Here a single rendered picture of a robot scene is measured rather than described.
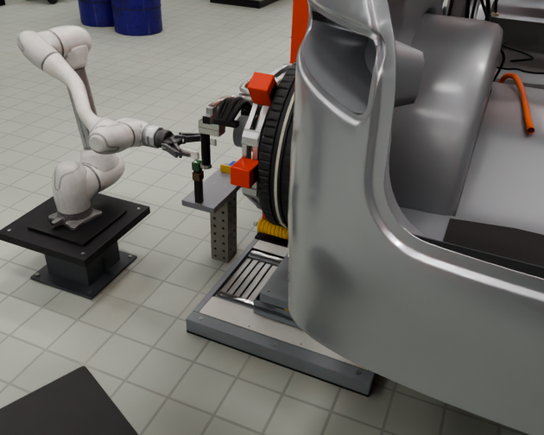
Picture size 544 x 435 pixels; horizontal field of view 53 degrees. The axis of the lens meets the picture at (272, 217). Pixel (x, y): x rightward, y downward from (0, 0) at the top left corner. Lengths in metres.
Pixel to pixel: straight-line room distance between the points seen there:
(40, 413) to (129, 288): 1.05
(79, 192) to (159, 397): 0.99
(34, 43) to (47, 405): 1.43
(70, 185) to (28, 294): 0.59
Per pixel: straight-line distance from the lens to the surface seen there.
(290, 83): 1.89
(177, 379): 2.32
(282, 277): 2.42
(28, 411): 1.89
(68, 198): 2.64
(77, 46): 2.62
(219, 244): 2.83
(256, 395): 2.25
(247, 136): 1.90
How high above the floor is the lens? 1.73
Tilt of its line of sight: 32 degrees down
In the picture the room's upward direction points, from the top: 2 degrees clockwise
